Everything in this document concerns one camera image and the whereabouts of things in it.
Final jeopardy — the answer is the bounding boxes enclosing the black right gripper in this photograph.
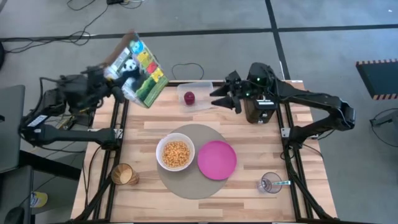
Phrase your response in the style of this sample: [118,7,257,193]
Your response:
[210,70,250,114]

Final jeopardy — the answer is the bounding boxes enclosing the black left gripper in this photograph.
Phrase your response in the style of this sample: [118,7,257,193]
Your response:
[88,65,126,104]

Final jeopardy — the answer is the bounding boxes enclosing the panda print cereal box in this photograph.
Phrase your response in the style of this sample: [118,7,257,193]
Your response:
[102,30,170,110]

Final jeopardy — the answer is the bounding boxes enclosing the clear plastic container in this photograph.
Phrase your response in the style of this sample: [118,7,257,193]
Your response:
[176,81,216,113]

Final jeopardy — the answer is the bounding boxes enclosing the red apple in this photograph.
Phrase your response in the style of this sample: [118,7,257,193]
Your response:
[183,91,196,106]

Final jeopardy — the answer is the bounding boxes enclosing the black toaster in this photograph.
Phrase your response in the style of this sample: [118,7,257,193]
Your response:
[244,91,279,124]

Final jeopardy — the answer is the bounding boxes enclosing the pink plastic plate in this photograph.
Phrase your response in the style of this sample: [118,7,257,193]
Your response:
[197,139,238,181]

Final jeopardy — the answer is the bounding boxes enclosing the white ceramic bowl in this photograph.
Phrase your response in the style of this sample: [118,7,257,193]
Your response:
[155,133,196,172]

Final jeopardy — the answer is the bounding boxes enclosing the golden cereal puffs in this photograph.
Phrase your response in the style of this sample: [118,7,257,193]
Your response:
[162,141,191,169]

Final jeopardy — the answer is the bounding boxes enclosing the ribbed wooden cup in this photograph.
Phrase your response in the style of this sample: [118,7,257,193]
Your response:
[111,162,140,187]

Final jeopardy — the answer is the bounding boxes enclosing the clear glass cup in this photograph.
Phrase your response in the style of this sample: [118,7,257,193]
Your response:
[256,172,283,194]

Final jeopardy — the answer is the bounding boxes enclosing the round grey placemat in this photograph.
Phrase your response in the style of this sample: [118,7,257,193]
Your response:
[156,123,233,200]

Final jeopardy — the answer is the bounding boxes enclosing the black floor beam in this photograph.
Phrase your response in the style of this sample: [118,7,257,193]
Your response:
[19,150,82,181]

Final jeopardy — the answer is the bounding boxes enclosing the grey furniture panel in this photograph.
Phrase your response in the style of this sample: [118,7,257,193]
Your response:
[0,84,26,174]
[0,164,34,224]

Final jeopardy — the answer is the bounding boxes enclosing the yellow white packet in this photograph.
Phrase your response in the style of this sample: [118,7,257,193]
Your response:
[30,191,49,208]

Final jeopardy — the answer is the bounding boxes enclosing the black mat with striped edge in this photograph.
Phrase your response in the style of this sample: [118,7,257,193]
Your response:
[356,58,398,101]

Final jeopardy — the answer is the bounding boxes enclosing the grey stand base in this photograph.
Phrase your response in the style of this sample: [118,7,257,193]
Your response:
[369,108,398,129]

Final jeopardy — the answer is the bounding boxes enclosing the cable bundle at arm base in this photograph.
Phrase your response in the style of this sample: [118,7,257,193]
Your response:
[55,105,95,129]

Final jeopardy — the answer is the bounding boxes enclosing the black cable loop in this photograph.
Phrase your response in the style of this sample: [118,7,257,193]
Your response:
[171,62,205,81]

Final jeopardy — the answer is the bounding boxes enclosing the black aluminium table frame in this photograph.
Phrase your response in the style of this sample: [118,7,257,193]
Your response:
[67,80,343,224]

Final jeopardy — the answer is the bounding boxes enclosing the black floor cable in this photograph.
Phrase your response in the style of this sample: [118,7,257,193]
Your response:
[0,0,110,54]

